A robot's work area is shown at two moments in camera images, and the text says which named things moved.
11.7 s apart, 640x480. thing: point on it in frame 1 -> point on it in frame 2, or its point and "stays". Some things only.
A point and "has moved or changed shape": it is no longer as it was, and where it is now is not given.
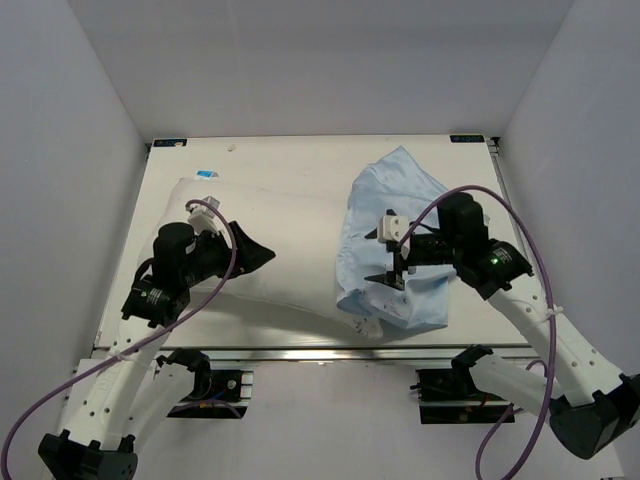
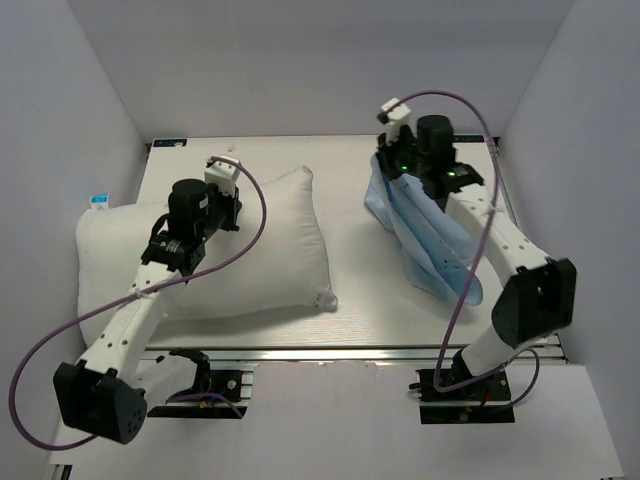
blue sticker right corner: [467, 138] stays
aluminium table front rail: [330, 354] stays
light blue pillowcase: [396, 186] has moved or changed shape
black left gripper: [250, 254] -> [230, 202]
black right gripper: [394, 278] -> [385, 151]
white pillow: [305, 228] has moved or changed shape
